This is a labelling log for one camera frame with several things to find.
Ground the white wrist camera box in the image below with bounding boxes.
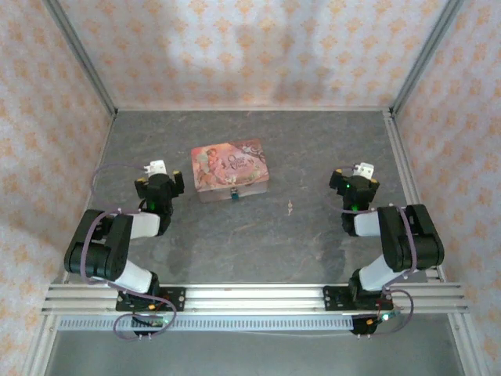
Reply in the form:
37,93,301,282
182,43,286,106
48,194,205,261
142,158,168,176
353,161,376,180

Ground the black controller bracket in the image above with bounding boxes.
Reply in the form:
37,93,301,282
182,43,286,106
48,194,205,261
349,313,393,338
131,314,168,338

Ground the grey slotted cable duct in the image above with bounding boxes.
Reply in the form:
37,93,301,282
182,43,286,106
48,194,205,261
57,316,355,333

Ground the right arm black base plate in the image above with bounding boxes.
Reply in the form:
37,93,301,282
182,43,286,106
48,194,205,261
323,285,395,313

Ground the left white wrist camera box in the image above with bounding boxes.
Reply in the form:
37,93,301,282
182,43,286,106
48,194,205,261
142,158,168,176

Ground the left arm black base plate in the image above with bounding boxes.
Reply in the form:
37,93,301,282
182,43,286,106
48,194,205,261
114,287,187,313

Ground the aluminium upright frame post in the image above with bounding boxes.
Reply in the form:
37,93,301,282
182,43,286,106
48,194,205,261
45,0,119,117
390,0,466,117

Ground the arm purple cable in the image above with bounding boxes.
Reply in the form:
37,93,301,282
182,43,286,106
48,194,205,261
80,162,178,341
326,166,416,337

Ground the left black controller bracket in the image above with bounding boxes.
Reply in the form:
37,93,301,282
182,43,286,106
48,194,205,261
131,314,168,338

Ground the pink printed tin box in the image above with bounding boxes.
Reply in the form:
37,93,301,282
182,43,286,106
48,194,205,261
190,138,270,204

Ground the aluminium side frame rail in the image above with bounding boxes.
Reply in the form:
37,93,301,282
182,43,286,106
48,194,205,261
383,110,447,284

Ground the thin aluminium side edge rail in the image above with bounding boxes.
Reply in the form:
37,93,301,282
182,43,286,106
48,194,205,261
60,113,117,285

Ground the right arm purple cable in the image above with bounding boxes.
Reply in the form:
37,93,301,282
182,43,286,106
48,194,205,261
326,166,416,337

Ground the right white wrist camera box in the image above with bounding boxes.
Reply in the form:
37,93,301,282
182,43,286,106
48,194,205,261
353,161,376,180

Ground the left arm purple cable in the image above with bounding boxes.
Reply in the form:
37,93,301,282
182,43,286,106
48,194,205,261
80,162,178,341

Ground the aluminium rear frame rail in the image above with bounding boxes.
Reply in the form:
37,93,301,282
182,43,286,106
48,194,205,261
113,105,395,114

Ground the wide aluminium mounting rail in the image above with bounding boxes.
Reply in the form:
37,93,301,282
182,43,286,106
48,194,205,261
41,283,470,316

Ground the right black controller bracket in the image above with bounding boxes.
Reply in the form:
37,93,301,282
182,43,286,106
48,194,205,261
349,313,393,338

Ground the aluminium lower frame leg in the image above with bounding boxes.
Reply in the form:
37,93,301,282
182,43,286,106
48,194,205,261
447,313,485,376
22,313,60,376

